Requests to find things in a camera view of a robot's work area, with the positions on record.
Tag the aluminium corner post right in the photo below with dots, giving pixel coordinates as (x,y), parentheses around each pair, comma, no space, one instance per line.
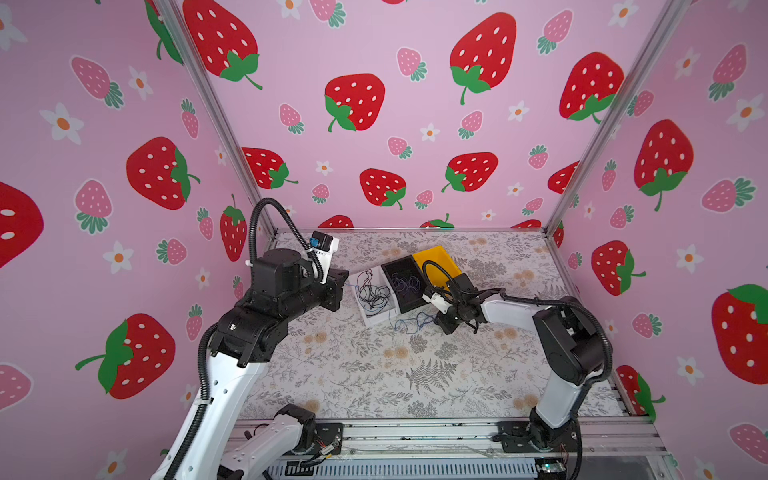
(659,35)

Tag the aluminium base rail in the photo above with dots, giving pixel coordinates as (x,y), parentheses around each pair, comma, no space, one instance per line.
(483,448)

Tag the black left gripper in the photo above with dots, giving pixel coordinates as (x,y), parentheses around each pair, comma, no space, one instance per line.
(334,288)

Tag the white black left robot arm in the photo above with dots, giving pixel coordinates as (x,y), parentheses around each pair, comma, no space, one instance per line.
(234,352)

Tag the black plastic bin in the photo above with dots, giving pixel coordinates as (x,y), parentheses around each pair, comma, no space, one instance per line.
(407,282)

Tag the white plastic bin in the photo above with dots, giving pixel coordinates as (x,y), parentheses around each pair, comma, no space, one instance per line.
(374,297)

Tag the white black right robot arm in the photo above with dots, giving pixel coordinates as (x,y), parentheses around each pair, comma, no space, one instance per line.
(575,345)

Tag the yellow plastic bin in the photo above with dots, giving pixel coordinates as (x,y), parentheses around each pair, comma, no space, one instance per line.
(439,255)

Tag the aluminium corner post left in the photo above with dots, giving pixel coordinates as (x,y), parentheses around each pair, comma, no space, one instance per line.
(180,35)

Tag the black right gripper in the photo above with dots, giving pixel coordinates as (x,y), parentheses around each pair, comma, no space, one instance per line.
(444,325)

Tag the aluminium corner post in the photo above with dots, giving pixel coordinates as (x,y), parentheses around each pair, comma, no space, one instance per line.
(180,35)
(659,35)

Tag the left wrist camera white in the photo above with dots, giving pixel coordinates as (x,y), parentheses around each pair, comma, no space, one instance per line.
(323,246)

